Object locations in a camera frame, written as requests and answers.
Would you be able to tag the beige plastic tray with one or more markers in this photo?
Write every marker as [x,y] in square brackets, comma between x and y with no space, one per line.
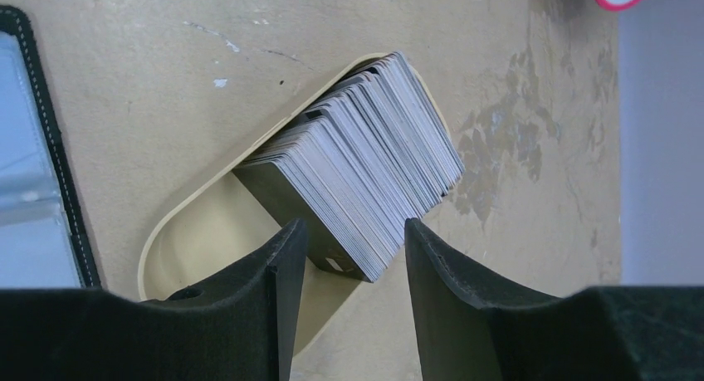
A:
[215,221]

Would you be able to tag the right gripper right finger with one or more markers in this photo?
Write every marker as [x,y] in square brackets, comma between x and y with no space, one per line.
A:
[472,323]

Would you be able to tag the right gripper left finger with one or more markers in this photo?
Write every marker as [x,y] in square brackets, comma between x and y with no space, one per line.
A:
[237,324]

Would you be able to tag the black leather card holder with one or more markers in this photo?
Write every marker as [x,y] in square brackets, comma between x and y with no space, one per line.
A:
[44,239]

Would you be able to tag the stack of credit cards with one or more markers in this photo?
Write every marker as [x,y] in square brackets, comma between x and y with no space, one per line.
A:
[367,154]

